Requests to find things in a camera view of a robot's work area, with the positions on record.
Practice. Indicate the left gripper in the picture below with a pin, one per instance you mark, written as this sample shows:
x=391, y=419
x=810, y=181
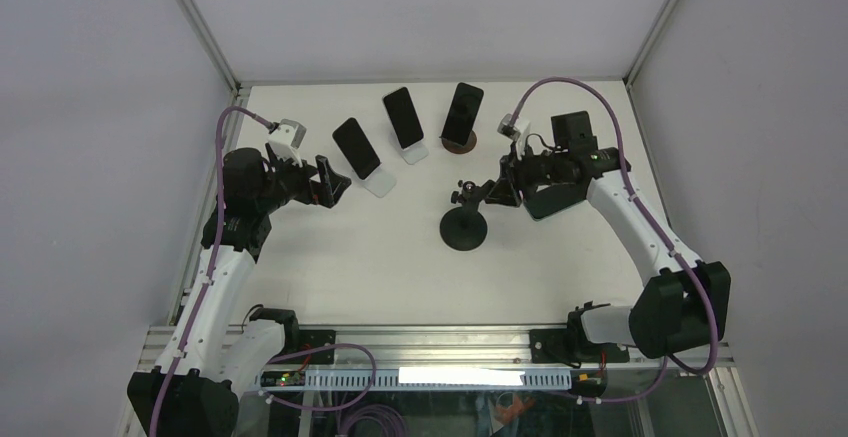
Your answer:
x=324, y=192

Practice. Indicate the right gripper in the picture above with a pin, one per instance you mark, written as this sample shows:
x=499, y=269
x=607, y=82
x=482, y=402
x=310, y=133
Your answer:
x=512, y=171

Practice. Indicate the black phone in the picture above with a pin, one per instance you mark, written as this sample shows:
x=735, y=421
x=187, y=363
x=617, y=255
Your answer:
x=553, y=199
x=462, y=114
x=403, y=117
x=356, y=148

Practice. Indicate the black tall clamp stand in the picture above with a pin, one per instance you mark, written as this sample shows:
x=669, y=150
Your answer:
x=464, y=228

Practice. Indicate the white folding phone stand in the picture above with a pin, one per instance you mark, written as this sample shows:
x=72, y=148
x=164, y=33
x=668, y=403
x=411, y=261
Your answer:
x=415, y=153

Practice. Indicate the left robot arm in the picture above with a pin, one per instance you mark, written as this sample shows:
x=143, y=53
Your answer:
x=196, y=385

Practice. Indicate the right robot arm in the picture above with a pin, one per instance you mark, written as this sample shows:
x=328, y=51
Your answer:
x=684, y=300

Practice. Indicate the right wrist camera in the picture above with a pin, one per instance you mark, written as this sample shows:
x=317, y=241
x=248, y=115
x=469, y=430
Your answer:
x=517, y=129

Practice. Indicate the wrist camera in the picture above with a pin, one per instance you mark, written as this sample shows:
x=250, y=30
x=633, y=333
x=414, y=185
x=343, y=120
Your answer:
x=285, y=140
x=517, y=129

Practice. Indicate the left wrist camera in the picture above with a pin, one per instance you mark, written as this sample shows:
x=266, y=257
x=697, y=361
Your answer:
x=285, y=140

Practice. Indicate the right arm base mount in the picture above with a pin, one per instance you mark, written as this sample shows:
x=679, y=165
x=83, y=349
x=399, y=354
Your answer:
x=559, y=345

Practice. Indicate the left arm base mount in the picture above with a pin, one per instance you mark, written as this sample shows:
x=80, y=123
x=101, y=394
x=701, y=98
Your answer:
x=307, y=340

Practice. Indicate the aluminium frame rail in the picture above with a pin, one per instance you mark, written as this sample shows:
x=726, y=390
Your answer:
x=397, y=346

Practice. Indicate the white slotted cable duct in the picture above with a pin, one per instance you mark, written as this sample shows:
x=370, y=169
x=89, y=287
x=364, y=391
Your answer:
x=413, y=379

